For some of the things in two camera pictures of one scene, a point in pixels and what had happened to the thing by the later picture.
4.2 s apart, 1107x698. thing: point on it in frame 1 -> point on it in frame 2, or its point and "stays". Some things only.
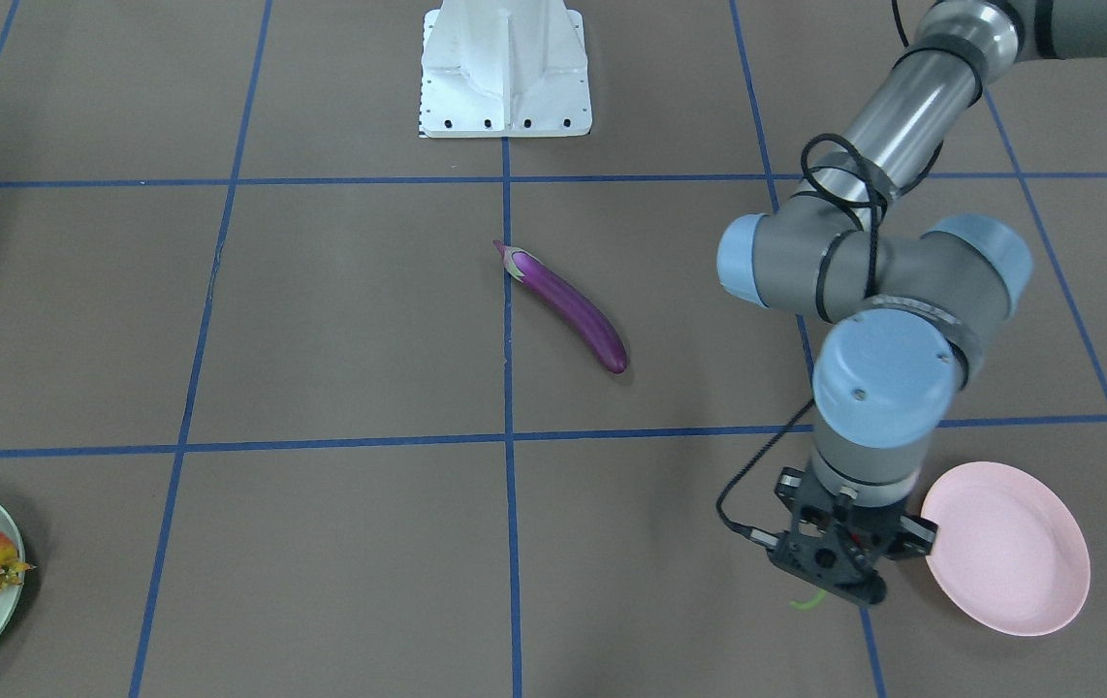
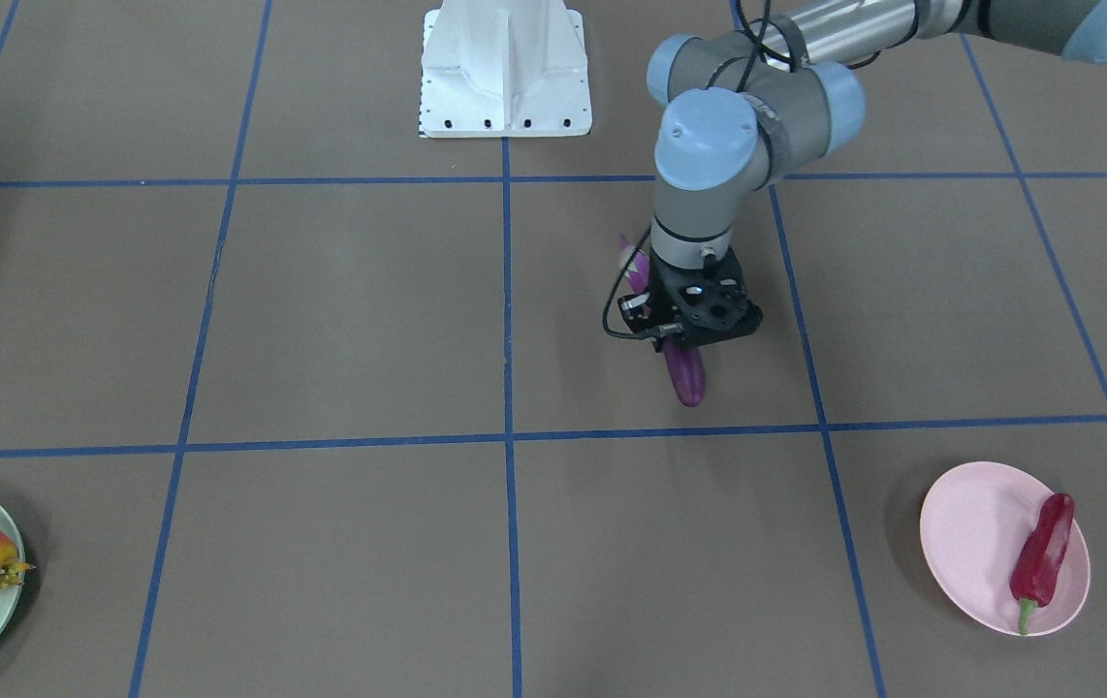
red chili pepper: x=811 y=603 -> x=1033 y=575
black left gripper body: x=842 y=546 -> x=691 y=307
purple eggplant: x=576 y=310 -> x=681 y=358
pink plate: x=1009 y=553 stays
